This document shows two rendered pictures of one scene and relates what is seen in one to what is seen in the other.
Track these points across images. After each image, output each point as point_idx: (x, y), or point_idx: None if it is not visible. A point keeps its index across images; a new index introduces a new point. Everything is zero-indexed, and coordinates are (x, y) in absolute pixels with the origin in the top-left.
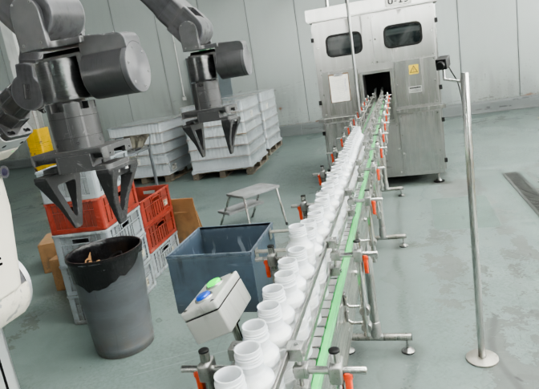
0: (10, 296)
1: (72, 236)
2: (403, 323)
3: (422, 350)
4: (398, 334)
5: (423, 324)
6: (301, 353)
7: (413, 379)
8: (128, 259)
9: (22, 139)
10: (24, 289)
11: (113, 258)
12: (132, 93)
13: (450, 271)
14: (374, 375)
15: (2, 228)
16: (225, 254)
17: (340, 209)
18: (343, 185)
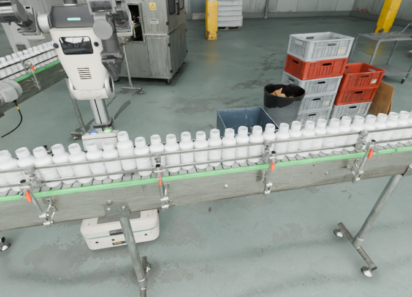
0: (95, 90)
1: (289, 75)
2: (400, 261)
3: (374, 281)
4: (367, 258)
5: (411, 277)
6: (24, 172)
7: (336, 280)
8: (285, 101)
9: (126, 30)
10: (103, 90)
11: (277, 97)
12: None
13: None
14: (325, 255)
15: (93, 65)
16: (224, 127)
17: (225, 148)
18: (279, 138)
